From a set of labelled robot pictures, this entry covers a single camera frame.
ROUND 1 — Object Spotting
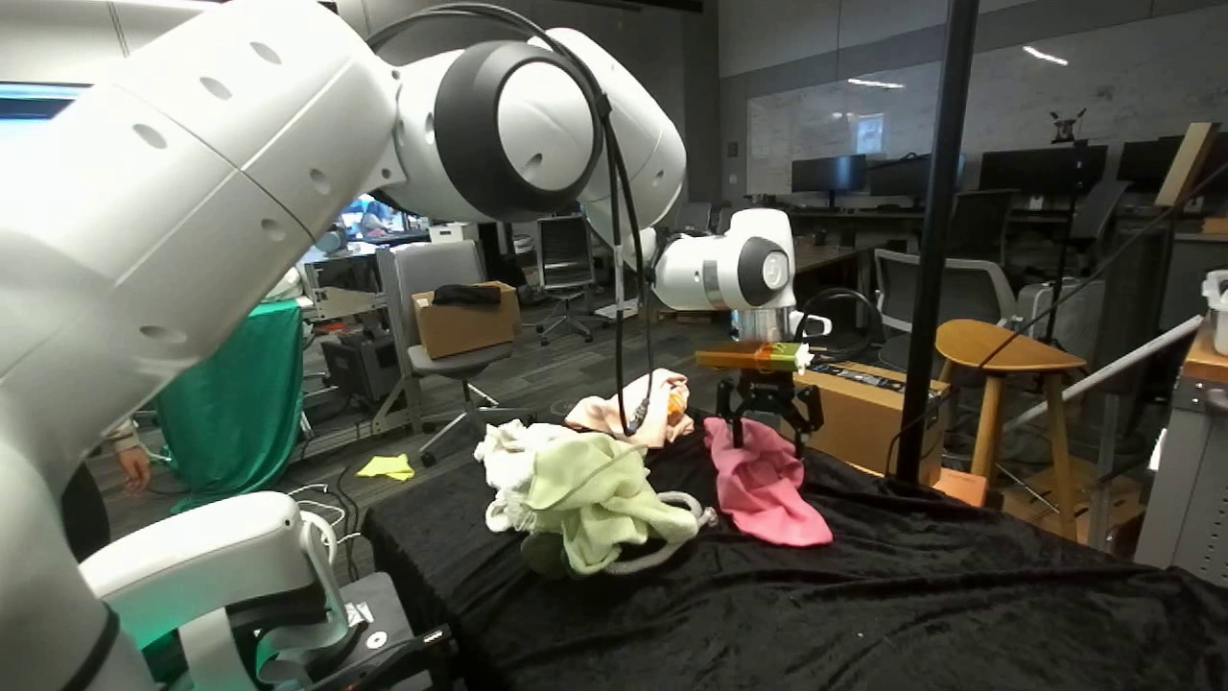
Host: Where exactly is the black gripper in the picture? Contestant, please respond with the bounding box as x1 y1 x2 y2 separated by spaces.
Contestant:
720 373 822 431

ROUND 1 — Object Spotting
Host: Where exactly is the peach cloth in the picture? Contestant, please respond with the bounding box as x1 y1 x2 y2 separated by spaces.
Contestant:
566 370 694 448

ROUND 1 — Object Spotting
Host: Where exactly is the pink cloth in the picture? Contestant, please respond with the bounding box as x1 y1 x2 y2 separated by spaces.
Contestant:
702 419 833 548

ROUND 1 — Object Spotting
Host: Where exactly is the pale green towel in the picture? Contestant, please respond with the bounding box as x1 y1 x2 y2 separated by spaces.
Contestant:
517 434 702 577

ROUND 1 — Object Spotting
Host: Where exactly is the white towel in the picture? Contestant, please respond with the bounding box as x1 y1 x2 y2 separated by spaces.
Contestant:
471 419 569 532

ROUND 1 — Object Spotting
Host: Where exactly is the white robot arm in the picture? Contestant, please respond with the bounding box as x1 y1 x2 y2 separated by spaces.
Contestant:
0 0 686 691

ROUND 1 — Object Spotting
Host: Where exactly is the wooden stool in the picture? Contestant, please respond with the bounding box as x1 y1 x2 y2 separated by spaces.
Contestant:
936 318 1082 536

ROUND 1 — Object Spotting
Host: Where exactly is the black velvet table cloth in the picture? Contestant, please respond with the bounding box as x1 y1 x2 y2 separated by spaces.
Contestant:
364 458 1228 691

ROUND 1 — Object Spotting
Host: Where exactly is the cardboard box on chair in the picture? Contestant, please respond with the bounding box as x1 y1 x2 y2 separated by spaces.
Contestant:
413 279 524 356

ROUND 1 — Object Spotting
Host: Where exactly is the yellow rag on floor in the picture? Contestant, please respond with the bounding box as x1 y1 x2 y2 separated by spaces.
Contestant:
359 453 418 484

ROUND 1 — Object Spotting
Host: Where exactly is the black vertical pole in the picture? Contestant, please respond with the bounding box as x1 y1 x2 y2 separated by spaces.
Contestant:
896 0 979 488

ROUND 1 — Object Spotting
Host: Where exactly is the green cloth cover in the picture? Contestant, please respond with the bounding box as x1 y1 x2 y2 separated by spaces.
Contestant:
154 300 305 497

